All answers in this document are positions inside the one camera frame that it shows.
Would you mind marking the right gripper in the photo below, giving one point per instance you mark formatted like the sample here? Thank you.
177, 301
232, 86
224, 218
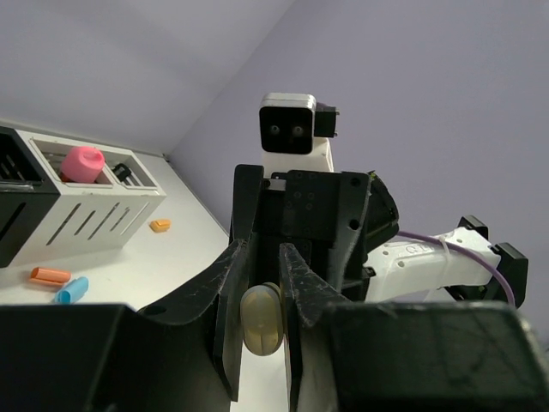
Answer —
333, 219

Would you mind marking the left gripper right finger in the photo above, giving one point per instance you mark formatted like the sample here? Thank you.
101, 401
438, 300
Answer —
305, 297

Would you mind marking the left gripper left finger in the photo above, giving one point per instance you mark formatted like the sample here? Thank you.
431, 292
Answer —
201, 342

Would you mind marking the yellow pencil-shaped pen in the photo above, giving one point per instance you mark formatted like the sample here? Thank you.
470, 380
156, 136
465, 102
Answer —
261, 319

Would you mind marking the orange yellow eraser cap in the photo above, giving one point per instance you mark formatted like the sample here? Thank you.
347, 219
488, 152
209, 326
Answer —
160, 225

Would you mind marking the blue black highlighter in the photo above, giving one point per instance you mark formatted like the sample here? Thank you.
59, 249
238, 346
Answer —
124, 175

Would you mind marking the pink glue stick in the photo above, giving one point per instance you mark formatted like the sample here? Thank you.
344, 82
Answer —
82, 165

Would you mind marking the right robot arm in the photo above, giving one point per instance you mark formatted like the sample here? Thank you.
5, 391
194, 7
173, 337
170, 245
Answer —
463, 262

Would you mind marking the blue pen cap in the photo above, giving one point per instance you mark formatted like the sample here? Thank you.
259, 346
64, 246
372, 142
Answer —
72, 291

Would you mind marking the white double container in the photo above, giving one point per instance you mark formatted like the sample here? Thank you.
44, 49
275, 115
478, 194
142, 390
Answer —
88, 218

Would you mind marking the black double container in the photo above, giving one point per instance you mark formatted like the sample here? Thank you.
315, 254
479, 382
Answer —
27, 194

